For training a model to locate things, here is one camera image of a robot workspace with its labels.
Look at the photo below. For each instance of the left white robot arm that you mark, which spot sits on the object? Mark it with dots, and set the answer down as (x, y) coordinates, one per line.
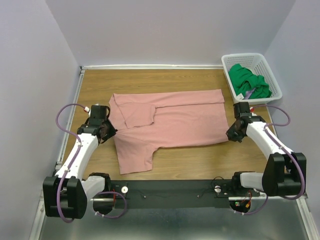
(72, 170)

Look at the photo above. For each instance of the aluminium front rail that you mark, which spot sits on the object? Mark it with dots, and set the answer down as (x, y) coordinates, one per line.
(73, 189)

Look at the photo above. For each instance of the green t shirt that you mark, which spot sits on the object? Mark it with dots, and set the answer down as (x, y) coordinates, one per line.
(247, 84)

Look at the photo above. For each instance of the aluminium left side rail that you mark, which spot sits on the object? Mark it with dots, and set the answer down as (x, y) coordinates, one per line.
(59, 161)

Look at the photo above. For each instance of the white back edge strip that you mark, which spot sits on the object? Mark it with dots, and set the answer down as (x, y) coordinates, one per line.
(151, 66)

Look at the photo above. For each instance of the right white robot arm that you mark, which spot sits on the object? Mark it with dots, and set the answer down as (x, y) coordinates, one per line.
(285, 171)

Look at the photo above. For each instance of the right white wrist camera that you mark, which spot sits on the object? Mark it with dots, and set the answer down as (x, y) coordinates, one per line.
(252, 111)

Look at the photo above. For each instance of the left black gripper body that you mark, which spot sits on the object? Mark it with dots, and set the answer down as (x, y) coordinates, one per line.
(110, 130)

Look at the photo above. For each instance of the aluminium rail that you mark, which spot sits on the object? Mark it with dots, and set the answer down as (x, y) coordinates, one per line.
(59, 161)
(73, 189)

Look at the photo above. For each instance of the pink printed t shirt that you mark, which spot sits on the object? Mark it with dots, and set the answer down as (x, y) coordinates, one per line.
(150, 121)

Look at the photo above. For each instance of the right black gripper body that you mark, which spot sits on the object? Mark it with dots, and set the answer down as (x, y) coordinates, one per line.
(235, 135)

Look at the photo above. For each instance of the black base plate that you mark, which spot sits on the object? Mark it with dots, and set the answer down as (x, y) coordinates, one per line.
(172, 194)

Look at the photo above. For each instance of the white plastic basket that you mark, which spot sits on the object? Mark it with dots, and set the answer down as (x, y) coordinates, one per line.
(258, 65)

